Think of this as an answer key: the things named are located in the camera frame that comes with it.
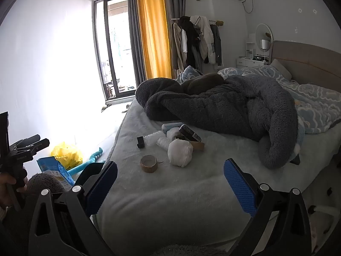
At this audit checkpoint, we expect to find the grey fleece garment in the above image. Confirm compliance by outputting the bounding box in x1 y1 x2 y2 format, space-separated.
25 173 66 200

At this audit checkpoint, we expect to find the large clear bubble wrap piece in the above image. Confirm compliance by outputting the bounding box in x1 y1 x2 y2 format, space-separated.
144 130 163 147

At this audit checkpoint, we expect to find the yellow curtain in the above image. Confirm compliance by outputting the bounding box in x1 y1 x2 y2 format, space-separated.
136 0 172 80

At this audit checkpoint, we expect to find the beige pillow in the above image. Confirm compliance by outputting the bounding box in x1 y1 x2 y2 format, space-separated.
270 59 292 80

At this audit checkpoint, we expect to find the grey fleece blanket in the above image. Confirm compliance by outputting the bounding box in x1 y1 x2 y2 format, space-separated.
135 75 298 170

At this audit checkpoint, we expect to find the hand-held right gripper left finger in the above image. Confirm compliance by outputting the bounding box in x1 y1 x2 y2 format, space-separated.
28 161 118 256

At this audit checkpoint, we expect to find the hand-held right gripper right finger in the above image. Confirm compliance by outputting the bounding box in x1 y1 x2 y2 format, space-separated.
223 158 312 256

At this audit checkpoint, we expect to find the blue snack packet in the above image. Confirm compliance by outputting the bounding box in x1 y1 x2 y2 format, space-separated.
37 157 75 190

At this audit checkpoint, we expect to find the bed with grey sheet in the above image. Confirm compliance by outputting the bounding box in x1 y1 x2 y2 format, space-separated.
94 96 333 254

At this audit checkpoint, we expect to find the blue cloud-print duvet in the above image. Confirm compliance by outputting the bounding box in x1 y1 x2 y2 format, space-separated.
176 65 341 160

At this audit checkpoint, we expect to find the yellow plastic bag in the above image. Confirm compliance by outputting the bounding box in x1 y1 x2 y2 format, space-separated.
51 142 84 170

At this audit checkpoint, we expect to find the person's left hand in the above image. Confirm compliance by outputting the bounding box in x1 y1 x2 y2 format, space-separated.
0 172 27 215

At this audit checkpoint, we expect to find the brown tape roll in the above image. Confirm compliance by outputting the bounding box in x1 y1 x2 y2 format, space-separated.
140 155 158 174

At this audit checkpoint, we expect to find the blue plastic massage stick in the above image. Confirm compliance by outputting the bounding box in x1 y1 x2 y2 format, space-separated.
66 147 107 176

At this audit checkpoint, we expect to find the grey curtain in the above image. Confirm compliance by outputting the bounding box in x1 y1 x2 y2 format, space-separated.
161 0 187 79
127 0 147 88

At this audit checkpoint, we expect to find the beige headboard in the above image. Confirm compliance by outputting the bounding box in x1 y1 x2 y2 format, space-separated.
270 41 341 91

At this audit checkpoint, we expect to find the dark printed box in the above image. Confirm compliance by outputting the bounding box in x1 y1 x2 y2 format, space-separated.
178 124 201 143

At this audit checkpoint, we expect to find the white jacket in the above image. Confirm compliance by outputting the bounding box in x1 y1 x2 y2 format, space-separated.
190 15 217 65

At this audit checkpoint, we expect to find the grey hanging garment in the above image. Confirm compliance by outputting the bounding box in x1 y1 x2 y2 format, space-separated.
210 24 223 67

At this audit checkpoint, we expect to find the clothes rack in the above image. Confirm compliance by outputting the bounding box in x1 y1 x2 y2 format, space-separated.
170 17 224 26

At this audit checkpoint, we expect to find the white desk organizer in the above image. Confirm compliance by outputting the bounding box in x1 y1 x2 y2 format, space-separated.
246 33 257 59

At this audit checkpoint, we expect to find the small clear bubble wrap piece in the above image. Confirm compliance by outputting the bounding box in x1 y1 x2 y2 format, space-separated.
156 137 171 151

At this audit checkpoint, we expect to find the small white cloth bundle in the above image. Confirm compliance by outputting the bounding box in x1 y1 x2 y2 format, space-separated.
166 127 182 142

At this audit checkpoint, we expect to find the round white mirror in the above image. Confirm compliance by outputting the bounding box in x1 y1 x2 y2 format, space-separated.
255 23 274 53

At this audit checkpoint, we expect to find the black-framed glass sliding door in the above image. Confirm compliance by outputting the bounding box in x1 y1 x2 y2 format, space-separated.
93 0 139 102

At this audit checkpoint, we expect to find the black garment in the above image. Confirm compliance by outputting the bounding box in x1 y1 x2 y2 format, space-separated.
180 16 201 65

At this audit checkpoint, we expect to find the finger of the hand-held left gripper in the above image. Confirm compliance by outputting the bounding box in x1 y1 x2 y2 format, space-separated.
11 135 41 148
16 138 51 164

